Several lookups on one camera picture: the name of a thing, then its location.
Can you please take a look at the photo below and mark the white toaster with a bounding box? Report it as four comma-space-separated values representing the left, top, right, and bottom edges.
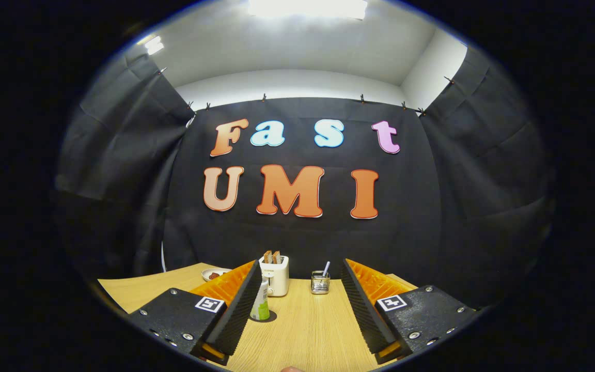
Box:
259, 255, 290, 297

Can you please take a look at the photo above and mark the small white oval dish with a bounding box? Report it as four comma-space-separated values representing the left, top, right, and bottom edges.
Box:
201, 268, 232, 283

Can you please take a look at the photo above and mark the white green juice bottle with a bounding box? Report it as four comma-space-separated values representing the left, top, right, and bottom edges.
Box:
249, 279, 271, 321

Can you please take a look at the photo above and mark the small ceiling light panel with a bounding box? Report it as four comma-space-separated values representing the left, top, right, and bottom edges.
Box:
137, 35, 165, 56

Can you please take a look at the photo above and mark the large ceiling light panel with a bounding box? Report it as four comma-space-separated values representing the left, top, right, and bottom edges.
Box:
247, 0, 368, 20

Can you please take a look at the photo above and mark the wooden table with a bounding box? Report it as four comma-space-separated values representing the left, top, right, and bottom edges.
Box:
97, 262, 418, 372

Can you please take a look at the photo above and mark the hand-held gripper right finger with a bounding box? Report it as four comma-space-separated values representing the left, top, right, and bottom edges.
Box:
340, 258, 480, 364

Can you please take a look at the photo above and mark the row of small black clips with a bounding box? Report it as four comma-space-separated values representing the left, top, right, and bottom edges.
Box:
158, 67, 456, 115

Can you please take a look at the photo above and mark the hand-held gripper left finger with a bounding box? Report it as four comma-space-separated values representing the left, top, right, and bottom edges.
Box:
127, 260, 263, 365

